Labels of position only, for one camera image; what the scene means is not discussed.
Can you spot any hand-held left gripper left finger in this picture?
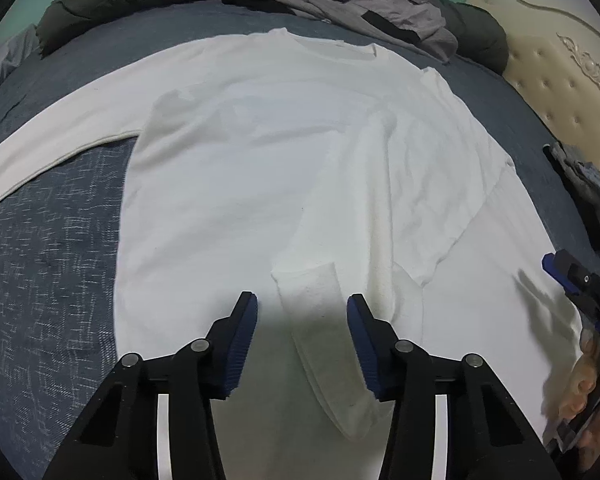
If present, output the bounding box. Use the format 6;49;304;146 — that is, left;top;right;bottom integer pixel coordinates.
42;290;258;480

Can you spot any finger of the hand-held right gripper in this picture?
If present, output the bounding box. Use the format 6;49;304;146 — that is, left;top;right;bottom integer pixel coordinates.
541;250;600;296

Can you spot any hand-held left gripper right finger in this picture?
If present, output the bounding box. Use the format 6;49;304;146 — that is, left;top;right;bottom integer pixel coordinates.
346;294;563;480

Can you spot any white long-sleeve shirt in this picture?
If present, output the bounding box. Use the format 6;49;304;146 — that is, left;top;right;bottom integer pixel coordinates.
0;29;586;443

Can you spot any person's right hand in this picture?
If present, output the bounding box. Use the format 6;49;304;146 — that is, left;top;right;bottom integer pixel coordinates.
557;330;600;471

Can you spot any blue-grey denim garment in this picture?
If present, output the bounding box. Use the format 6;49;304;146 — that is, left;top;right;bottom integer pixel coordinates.
542;141;600;251

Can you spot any cream tufted headboard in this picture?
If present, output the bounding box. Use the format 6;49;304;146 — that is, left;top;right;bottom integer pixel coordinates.
465;0;600;211

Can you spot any bed with blue patterned sheet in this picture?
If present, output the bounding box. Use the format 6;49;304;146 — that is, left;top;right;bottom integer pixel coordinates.
0;0;600;480

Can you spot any grey jacket with black trim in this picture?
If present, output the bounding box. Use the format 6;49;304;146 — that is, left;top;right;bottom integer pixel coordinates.
256;0;458;63

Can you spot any light grey crumpled sheet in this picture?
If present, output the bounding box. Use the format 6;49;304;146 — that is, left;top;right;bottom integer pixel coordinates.
0;25;41;106

